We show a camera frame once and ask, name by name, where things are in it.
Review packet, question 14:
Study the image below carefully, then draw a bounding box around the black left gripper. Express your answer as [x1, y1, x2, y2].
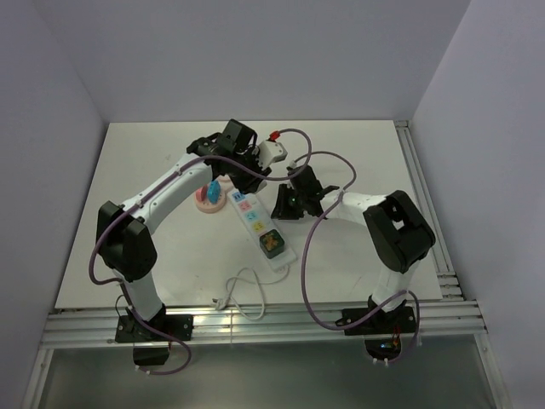
[229, 147, 272, 195]

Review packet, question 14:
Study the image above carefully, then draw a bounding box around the blue triangular plug adapter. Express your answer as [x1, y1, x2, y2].
[206, 181, 221, 205]

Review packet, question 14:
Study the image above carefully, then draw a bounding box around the pink plug adapter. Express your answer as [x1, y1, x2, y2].
[195, 186, 208, 203]

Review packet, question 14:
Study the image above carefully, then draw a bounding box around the dark green cube plug adapter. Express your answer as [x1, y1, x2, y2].
[259, 229, 285, 259]

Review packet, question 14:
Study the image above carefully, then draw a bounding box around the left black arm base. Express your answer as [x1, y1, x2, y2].
[114, 314, 193, 367]

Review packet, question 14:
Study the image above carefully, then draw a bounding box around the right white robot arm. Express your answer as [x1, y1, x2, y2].
[272, 164, 436, 332]

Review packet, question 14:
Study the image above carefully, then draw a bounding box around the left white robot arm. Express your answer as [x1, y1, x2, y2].
[89, 119, 271, 340]

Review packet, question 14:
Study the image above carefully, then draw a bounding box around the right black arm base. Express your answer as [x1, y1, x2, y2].
[343, 303, 420, 366]

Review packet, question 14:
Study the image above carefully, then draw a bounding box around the white multicolour power strip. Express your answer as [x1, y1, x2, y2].
[227, 189, 297, 272]

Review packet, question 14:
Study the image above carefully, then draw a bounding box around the pink round socket hub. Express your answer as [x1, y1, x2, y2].
[194, 189, 227, 214]

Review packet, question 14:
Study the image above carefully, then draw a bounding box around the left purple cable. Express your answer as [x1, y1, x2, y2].
[88, 127, 314, 376]

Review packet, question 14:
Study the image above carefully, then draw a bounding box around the purple cable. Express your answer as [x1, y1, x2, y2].
[291, 152, 421, 363]
[88, 127, 314, 376]

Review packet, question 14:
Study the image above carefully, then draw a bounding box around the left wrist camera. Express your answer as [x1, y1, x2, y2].
[257, 130, 288, 169]

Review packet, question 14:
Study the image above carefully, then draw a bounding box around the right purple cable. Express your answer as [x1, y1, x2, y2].
[291, 152, 421, 363]

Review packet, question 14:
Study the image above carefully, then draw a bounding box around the aluminium right rail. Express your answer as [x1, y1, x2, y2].
[394, 121, 465, 302]

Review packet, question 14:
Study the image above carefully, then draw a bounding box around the aluminium front rail frame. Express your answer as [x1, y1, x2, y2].
[38, 300, 487, 349]

